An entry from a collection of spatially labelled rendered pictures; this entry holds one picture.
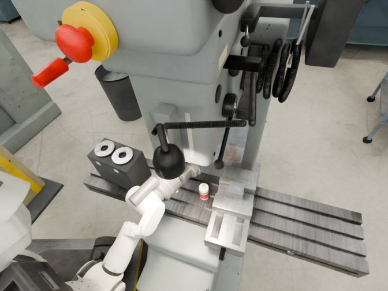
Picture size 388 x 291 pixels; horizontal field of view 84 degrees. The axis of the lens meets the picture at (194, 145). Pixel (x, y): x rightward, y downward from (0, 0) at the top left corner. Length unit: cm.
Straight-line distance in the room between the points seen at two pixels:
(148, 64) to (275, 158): 210
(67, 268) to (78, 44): 137
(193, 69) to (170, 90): 11
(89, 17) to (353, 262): 103
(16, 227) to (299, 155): 236
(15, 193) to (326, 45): 72
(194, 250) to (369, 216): 172
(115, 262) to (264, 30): 87
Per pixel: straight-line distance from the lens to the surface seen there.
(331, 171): 251
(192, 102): 48
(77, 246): 175
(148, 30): 27
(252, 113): 42
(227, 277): 168
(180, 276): 112
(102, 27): 28
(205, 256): 101
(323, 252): 102
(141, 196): 66
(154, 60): 41
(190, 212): 98
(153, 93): 51
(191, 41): 26
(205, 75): 38
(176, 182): 70
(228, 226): 88
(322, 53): 71
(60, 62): 40
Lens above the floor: 186
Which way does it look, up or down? 49 degrees down
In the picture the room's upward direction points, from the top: 6 degrees counter-clockwise
